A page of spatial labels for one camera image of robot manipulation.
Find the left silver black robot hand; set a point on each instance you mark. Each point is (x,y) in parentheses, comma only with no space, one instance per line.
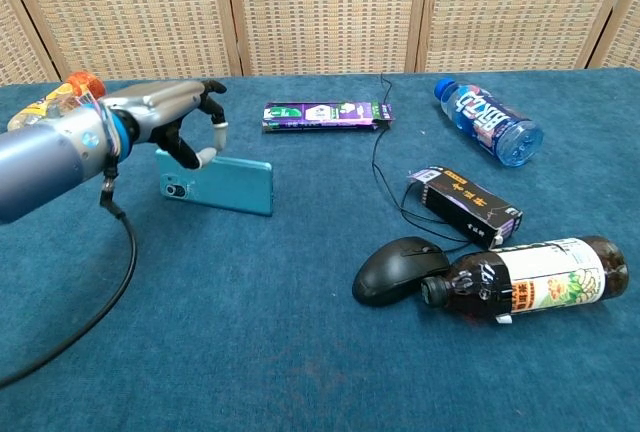
(165,109)

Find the teal smartphone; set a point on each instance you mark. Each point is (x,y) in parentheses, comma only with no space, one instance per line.
(225,187)

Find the left blue silver robot arm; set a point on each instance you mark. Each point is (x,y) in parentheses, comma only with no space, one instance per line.
(45,162)

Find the orange capped clear plastic bottle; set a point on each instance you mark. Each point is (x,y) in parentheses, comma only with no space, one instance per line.
(52,102)

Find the purple white flat carton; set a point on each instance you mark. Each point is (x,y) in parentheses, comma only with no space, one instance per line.
(325,116)

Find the woven wooden folding screen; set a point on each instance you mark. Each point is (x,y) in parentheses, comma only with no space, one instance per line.
(320,12)

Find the black computer mouse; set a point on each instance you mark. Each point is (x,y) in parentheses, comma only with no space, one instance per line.
(397,269)

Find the black purple rectangular carton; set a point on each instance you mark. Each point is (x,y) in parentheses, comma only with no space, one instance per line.
(470,204)

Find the blue sports drink bottle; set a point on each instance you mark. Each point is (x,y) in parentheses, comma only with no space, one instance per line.
(492,121)

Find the dark tea bottle white label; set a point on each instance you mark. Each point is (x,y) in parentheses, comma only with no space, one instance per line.
(530,277)

